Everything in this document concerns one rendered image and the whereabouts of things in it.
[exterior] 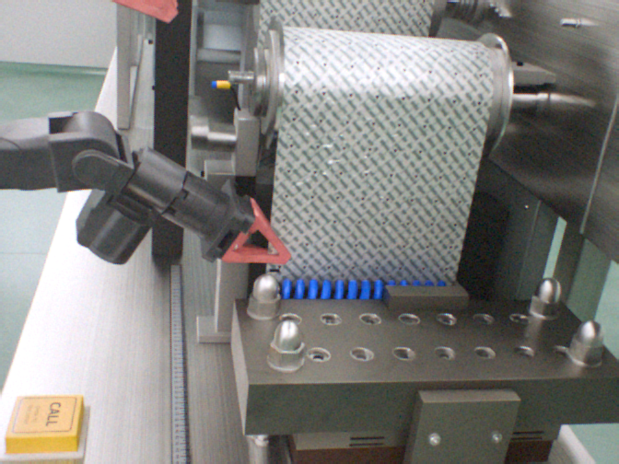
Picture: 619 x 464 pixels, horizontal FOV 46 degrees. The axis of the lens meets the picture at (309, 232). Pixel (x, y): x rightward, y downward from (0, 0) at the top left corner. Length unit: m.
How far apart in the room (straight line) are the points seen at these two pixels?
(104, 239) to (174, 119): 0.36
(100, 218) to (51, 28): 5.69
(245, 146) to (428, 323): 0.29
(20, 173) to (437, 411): 0.46
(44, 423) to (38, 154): 0.28
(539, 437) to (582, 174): 0.29
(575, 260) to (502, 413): 0.45
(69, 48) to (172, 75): 5.38
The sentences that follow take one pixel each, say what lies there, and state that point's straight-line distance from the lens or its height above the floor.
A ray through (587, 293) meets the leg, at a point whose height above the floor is 0.95.
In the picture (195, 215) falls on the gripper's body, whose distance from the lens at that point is 0.79.
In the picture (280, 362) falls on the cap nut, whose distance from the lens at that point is 0.71.
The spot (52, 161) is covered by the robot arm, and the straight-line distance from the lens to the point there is 0.75.
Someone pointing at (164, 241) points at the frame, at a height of 0.92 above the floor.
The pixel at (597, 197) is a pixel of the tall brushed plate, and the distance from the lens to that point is 0.83.
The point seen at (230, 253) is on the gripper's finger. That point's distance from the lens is 0.81.
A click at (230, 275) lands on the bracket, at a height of 1.00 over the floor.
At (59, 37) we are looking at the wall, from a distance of 6.47.
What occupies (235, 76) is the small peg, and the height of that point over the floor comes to 1.26.
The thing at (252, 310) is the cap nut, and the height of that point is 1.04.
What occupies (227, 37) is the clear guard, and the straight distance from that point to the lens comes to 1.82.
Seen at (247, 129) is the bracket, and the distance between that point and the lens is 0.86.
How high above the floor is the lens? 1.43
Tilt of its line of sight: 24 degrees down
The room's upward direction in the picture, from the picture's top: 6 degrees clockwise
